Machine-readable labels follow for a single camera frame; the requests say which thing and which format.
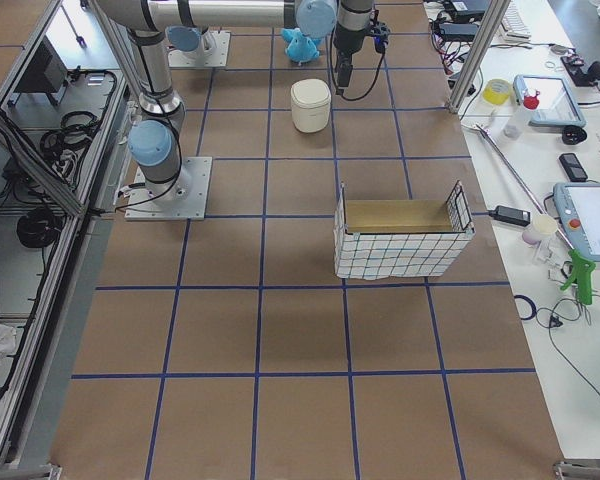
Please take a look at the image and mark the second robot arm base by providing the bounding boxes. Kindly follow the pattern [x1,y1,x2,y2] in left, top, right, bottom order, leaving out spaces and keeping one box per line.
[166,26,216,57]

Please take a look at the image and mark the white paper cup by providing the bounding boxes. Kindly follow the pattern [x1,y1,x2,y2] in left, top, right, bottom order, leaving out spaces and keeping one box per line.
[522,214,558,245]

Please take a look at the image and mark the teach pendant tablet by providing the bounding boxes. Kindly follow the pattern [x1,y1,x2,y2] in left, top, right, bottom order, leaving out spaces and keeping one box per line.
[513,74,586,127]
[553,182,600,262]

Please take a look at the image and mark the green plastic gun tool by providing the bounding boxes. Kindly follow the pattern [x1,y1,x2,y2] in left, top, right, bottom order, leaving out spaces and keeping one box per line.
[560,248,596,305]

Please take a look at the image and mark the upper teach pendant tablet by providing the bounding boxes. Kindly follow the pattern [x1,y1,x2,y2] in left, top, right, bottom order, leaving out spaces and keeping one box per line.
[513,74,586,127]

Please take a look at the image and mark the black phone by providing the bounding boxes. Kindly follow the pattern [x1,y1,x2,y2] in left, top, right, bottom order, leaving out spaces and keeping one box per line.
[559,153,588,183]

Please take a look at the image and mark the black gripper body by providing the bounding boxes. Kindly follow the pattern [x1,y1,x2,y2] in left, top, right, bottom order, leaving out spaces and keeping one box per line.
[334,0,374,60]

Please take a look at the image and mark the lower teach pendant tablet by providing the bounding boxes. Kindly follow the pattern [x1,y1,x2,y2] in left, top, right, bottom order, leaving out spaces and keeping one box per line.
[553,182,600,262]

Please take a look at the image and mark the black power adapter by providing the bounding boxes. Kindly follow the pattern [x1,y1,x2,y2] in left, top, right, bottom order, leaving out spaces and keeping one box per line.
[488,205,531,227]

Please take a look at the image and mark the aluminium frame post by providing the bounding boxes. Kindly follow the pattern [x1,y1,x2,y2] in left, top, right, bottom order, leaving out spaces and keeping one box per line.
[447,0,510,113]

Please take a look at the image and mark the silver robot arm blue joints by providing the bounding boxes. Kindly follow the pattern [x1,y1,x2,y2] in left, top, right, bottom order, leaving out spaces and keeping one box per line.
[90,0,376,197]

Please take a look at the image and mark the long metal rod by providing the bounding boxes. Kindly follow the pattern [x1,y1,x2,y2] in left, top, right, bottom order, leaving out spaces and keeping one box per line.
[472,123,576,251]

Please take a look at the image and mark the yellow tape roll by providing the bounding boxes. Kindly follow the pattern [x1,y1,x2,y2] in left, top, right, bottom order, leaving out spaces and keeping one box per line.
[482,78,512,106]

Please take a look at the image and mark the clear bottle red cap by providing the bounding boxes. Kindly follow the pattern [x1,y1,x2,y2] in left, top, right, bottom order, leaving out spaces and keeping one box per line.
[514,90,540,135]

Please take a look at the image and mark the black round case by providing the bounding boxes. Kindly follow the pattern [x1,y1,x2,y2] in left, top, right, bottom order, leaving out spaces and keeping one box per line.
[561,125,588,146]

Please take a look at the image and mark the blue plush toy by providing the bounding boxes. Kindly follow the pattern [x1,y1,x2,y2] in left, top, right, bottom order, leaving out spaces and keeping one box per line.
[280,28,323,65]

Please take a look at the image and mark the white trash can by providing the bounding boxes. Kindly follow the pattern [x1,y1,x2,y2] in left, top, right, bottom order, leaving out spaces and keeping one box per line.
[290,78,331,133]

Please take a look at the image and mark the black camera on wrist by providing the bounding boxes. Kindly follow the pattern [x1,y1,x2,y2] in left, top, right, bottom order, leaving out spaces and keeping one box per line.
[369,21,391,55]

